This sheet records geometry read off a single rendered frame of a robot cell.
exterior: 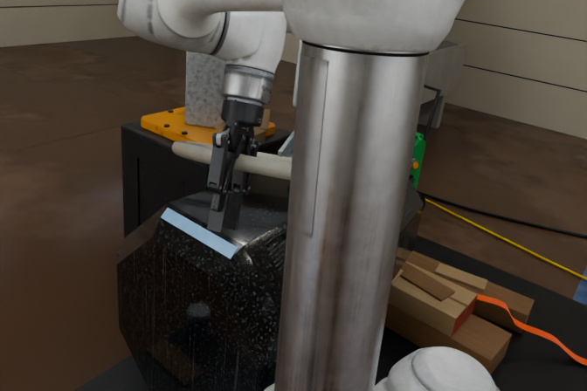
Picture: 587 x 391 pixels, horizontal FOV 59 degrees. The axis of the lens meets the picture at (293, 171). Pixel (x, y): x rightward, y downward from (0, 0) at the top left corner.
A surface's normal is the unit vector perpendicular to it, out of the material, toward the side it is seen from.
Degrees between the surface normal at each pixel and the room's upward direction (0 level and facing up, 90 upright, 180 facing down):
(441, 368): 7
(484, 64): 90
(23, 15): 90
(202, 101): 90
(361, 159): 87
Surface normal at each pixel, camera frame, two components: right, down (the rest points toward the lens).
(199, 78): -0.13, 0.38
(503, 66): -0.59, 0.26
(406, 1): 0.24, 0.48
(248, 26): 0.41, 0.09
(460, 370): 0.18, -0.93
